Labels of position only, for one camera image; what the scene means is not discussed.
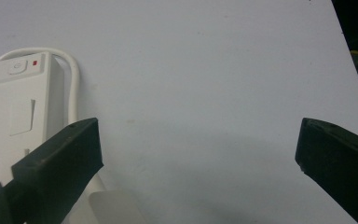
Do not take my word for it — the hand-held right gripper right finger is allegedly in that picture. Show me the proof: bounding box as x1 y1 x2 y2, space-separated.
295 117 358 224

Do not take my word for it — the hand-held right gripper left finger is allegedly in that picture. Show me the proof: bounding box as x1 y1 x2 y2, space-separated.
3 117 104 224

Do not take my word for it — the white power strip cable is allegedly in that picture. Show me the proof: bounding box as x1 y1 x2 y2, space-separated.
0 47 107 194

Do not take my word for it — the white power strip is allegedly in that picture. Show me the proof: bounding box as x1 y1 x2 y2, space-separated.
0 51 65 185

